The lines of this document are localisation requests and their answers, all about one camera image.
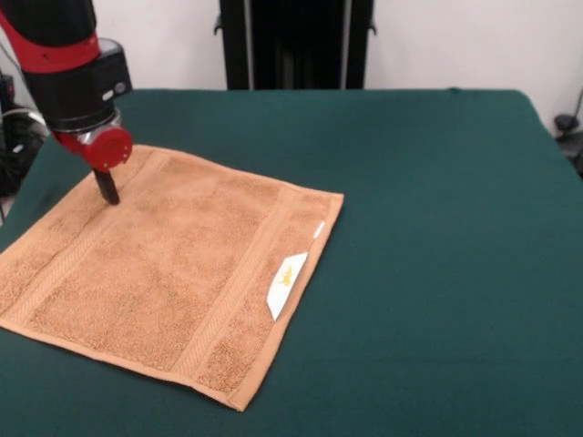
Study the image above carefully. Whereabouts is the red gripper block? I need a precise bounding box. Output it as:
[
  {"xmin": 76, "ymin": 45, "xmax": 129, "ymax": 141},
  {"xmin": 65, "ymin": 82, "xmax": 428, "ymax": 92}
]
[{"xmin": 51, "ymin": 126, "xmax": 134, "ymax": 206}]

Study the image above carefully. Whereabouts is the bundle of dark cables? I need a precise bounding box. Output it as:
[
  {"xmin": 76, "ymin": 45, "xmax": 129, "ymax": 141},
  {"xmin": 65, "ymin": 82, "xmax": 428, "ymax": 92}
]
[{"xmin": 0, "ymin": 102, "xmax": 52, "ymax": 198}]

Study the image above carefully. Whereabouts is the tan terry towel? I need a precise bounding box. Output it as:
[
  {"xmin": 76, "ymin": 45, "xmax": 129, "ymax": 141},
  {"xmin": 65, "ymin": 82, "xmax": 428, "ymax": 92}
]
[{"xmin": 0, "ymin": 144, "xmax": 345, "ymax": 412}]

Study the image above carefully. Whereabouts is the dark green table cloth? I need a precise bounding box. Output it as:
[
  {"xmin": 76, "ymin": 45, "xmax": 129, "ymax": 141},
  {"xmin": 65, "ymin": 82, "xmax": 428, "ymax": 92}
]
[{"xmin": 0, "ymin": 87, "xmax": 583, "ymax": 437}]

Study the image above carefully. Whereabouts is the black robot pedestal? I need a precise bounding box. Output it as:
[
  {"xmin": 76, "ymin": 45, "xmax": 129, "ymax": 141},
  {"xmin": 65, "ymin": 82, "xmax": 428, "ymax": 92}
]
[{"xmin": 213, "ymin": 0, "xmax": 378, "ymax": 91}]

